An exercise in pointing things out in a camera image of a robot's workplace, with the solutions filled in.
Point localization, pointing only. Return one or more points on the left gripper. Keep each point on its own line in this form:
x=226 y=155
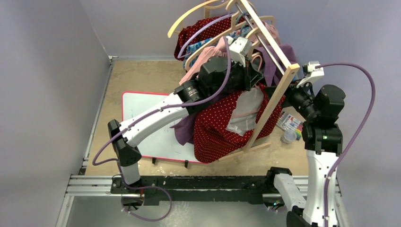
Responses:
x=251 y=75

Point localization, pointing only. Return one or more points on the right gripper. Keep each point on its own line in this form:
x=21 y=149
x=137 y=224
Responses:
x=290 y=92

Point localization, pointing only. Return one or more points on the red polka dot skirt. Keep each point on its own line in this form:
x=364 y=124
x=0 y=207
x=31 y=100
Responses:
x=228 y=124

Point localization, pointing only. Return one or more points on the pink wire hanger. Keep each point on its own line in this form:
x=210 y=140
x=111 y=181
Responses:
x=257 y=62

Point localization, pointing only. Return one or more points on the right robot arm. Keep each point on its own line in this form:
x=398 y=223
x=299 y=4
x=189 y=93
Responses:
x=323 y=143

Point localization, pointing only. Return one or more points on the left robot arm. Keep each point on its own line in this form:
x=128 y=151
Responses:
x=217 y=75

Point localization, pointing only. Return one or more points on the empty wooden hanger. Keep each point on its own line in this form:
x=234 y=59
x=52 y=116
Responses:
x=207 y=5

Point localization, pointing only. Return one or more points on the marker pack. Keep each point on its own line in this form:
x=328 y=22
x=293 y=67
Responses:
x=287 y=121

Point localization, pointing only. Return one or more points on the wooden clothes rack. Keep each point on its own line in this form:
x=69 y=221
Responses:
x=287 y=71

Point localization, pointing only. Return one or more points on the clear plastic cup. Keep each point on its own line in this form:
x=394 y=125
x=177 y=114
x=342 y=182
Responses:
x=289 y=136

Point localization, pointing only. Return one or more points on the pink garment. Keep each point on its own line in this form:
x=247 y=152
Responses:
x=219 y=50

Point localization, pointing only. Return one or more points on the blue floral garment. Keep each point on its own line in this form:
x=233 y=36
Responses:
x=183 y=52

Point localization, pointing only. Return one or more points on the red polka dot dress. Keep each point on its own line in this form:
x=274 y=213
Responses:
x=197 y=31

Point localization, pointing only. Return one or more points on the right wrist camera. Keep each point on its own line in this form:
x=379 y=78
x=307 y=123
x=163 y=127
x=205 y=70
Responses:
x=312 y=73

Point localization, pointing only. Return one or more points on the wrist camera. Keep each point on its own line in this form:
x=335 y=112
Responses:
x=312 y=73
x=238 y=49

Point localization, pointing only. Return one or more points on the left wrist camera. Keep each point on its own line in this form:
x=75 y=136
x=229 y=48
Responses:
x=238 y=49

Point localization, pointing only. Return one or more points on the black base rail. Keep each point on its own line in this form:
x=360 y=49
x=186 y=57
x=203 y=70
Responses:
x=154 y=189

